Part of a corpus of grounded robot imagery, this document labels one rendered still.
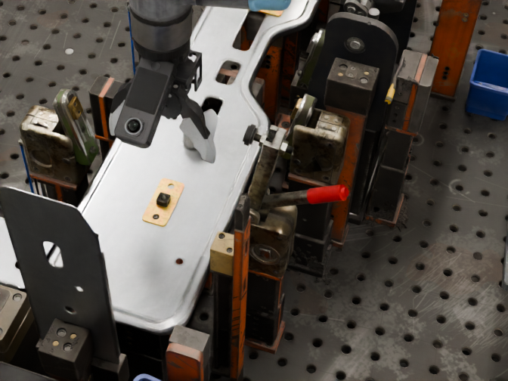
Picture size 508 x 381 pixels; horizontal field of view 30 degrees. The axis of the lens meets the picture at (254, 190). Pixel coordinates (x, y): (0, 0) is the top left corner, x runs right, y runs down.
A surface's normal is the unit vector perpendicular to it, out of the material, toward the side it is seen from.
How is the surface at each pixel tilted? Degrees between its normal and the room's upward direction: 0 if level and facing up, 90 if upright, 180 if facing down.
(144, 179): 0
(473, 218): 0
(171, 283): 0
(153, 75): 29
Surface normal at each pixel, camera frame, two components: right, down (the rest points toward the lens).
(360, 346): 0.04, -0.61
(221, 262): -0.32, 0.75
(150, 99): -0.09, -0.16
